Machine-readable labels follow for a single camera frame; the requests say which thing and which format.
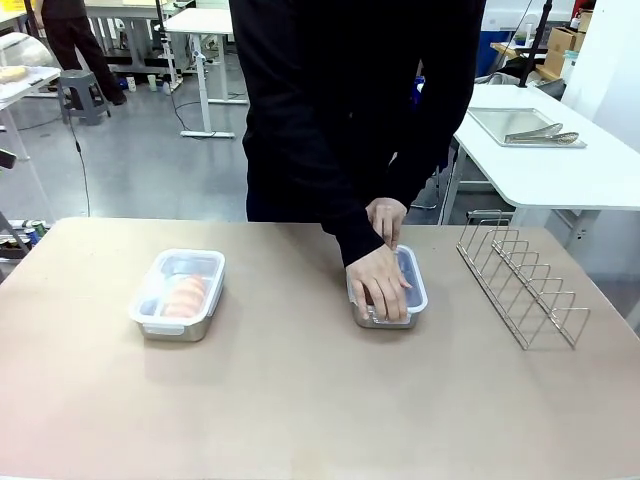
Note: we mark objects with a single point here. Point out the metal tongs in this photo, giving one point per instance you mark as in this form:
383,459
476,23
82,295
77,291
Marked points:
545,135

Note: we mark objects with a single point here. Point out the white standing desk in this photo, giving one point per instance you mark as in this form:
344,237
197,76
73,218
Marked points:
205,25

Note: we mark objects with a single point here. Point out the person's left forearm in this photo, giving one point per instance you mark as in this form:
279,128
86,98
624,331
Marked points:
435,150

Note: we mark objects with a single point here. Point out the clear plastic dome cover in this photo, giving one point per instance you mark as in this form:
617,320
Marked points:
25,50

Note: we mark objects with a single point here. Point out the white table with food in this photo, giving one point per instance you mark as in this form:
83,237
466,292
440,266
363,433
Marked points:
25,87

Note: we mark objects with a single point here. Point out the golden croissant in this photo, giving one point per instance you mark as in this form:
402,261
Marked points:
186,297

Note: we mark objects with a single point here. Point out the perforated metal baking tray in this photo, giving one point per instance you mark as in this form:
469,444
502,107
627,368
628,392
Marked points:
500,122

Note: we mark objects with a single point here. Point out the bystander in black trousers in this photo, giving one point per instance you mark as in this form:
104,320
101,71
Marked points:
75,45

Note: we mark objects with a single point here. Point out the black stand pole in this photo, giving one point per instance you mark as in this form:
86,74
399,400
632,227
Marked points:
532,45

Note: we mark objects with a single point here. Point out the cans on low shelf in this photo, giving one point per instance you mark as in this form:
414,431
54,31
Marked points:
25,235

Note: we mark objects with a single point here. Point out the person's right forearm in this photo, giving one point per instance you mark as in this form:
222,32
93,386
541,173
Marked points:
345,220

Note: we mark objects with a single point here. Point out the blue cloth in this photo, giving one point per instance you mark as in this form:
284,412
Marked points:
419,92

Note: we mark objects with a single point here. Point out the person's right hand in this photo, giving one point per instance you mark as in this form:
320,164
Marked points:
380,285

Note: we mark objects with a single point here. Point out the cardboard box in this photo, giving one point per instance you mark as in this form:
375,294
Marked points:
560,47

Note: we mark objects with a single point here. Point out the person in black clothes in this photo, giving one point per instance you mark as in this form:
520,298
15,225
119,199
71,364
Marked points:
325,100

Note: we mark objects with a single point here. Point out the pale bread loaf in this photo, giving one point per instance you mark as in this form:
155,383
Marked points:
12,74

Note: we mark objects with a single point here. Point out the grey plastic stool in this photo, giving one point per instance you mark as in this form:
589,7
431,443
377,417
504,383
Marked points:
82,95

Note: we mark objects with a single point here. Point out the person's left hand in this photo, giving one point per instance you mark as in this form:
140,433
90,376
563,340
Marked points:
387,217

